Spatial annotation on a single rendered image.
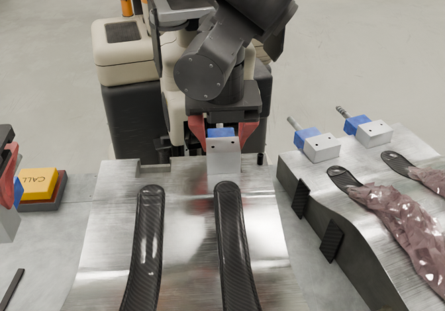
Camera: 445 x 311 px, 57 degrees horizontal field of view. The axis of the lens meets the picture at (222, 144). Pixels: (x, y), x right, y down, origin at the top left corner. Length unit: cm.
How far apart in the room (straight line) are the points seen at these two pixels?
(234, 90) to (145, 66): 71
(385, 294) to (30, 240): 51
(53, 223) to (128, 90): 62
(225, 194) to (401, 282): 25
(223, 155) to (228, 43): 21
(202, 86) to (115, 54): 77
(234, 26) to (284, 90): 208
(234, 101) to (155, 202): 18
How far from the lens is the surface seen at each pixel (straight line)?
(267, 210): 58
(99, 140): 221
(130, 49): 120
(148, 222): 58
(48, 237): 71
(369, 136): 75
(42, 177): 76
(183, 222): 57
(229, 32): 46
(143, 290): 51
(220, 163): 61
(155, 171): 67
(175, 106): 95
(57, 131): 234
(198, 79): 44
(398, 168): 75
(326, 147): 70
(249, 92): 57
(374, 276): 58
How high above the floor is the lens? 132
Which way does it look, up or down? 39 degrees down
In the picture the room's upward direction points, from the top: straight up
